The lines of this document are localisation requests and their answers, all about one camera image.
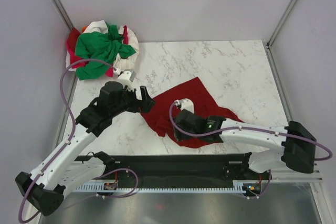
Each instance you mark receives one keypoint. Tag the white slotted cable duct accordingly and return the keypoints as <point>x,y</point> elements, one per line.
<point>100,187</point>

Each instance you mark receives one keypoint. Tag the cream white t shirt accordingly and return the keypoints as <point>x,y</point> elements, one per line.
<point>129,38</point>

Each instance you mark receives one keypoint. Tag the dark red t shirt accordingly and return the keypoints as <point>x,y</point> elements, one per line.
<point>204,106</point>

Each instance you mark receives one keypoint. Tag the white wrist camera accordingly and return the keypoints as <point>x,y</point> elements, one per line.
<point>185,104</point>
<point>126,78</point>

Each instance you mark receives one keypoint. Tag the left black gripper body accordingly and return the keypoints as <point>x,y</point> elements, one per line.
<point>130,103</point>

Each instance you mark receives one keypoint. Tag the right aluminium frame post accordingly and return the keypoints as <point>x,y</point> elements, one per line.
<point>288,10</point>

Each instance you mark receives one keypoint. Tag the green t shirt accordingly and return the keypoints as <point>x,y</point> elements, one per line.
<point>100,48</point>

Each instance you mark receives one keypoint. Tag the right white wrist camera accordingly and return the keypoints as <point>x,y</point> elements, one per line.
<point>185,104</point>

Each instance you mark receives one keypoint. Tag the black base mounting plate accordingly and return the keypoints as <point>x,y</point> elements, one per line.
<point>180,170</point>

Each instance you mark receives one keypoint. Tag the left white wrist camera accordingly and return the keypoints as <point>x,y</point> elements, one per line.
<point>126,78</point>

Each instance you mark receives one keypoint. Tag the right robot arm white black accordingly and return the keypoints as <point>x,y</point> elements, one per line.
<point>290,146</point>

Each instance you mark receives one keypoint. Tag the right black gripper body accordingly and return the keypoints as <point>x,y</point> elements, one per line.
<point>178,136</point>

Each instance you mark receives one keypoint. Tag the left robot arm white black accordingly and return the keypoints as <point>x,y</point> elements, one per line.
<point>46,186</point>

